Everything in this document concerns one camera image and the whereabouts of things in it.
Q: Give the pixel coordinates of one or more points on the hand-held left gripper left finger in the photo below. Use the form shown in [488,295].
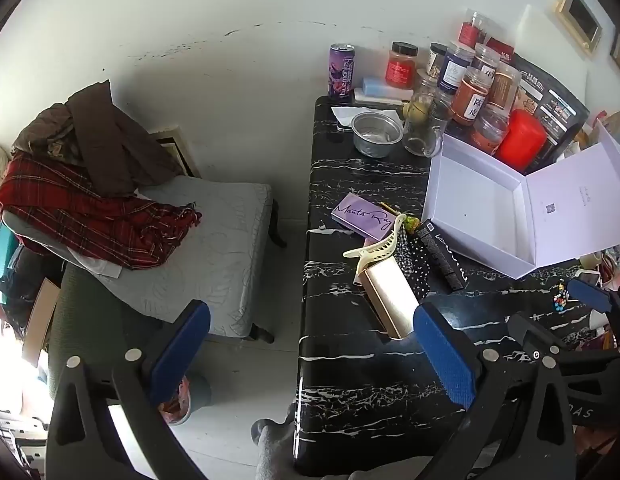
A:
[182,345]

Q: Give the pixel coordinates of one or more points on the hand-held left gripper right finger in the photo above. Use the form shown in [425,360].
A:
[442,355]

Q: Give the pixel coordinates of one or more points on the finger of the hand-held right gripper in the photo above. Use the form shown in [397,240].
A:
[530,332]
[590,295]

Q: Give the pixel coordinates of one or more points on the pink gold rectangular box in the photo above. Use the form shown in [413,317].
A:
[390,295]

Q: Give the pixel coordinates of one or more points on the black slim box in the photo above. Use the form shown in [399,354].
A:
[442,255]

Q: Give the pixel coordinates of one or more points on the cream hair claw clip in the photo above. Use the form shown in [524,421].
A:
[375,250]

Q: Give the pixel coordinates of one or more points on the green lollipop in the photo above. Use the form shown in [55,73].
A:
[413,223]

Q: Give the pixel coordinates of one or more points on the white hinged gift box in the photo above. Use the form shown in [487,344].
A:
[470,200]

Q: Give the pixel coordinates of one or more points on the purple cosmetics box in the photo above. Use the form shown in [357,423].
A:
[362,215]

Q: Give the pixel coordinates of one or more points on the dark green seat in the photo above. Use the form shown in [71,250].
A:
[89,310]

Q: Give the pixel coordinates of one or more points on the person's grey trouser leg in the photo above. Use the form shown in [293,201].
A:
[272,450]

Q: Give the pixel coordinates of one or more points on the cardboard piece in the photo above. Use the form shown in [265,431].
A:
[39,320]

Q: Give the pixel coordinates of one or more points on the red plaid blanket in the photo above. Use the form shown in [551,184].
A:
[89,210]

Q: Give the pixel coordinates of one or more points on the red canister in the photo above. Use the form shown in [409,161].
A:
[522,140]

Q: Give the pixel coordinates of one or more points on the woven straw fan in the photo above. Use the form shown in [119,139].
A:
[612,125]

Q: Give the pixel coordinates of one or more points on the pile of clothes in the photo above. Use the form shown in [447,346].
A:
[12,270]

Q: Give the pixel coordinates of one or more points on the short orange jar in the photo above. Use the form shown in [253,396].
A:
[487,132]

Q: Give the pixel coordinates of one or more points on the black stand-up pouch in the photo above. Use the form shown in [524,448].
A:
[555,102]

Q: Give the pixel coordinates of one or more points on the brown cloth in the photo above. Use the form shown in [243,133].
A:
[119,140]

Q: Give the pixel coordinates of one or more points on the clear glass mug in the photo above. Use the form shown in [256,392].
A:
[425,137]

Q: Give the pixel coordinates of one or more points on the metal bowl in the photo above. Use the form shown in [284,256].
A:
[375,145]

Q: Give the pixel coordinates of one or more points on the tall brown label jar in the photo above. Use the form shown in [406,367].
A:
[505,87]

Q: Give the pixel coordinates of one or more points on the orange peel jar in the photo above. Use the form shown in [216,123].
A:
[467,97]

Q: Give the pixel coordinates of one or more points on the yellow pear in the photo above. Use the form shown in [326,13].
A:
[417,111]

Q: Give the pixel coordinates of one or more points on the silver edged phone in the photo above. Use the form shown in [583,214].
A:
[344,126]

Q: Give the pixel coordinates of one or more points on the brown jar with clear lid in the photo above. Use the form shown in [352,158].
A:
[486,60]

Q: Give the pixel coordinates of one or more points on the white tissue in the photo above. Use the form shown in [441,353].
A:
[350,114]

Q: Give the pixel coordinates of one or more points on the red packet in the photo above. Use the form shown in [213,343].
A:
[501,49]

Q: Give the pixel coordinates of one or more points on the blue label jar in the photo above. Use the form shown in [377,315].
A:
[452,70]

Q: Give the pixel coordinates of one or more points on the white foam board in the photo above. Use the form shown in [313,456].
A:
[540,35]

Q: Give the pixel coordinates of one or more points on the small clear glass jar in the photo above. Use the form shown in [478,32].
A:
[426,85]

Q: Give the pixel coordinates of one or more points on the flat white box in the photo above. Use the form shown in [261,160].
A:
[370,96]

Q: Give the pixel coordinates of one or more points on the light blue box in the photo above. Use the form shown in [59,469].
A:
[380,86]

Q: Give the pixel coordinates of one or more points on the nut jar with dark lid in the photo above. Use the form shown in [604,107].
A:
[436,62]

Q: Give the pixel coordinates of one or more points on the tall jar of red berries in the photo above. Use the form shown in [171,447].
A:
[472,30]

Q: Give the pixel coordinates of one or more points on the red jar with black lid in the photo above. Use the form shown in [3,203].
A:
[401,67]

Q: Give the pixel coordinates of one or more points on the purple drink can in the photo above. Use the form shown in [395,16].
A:
[341,72]

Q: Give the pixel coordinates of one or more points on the framed picture leaning on wall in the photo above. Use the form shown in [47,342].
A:
[179,152]

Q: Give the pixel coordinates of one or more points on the gold framed wall panel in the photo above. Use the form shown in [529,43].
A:
[580,17]

